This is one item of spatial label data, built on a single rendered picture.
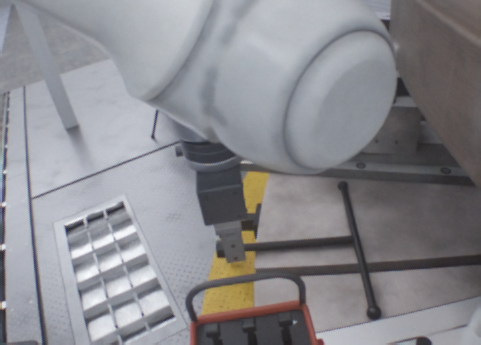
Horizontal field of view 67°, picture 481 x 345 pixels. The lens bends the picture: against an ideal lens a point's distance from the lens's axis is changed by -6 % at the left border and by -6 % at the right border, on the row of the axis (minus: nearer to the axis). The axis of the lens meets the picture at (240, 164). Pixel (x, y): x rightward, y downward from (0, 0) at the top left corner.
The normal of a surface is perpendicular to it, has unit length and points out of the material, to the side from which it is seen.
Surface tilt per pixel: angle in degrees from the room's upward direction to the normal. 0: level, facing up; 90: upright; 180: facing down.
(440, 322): 0
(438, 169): 0
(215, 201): 90
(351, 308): 0
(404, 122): 90
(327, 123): 95
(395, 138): 90
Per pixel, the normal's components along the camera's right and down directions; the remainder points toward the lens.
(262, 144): -0.45, 0.73
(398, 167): -0.13, -0.81
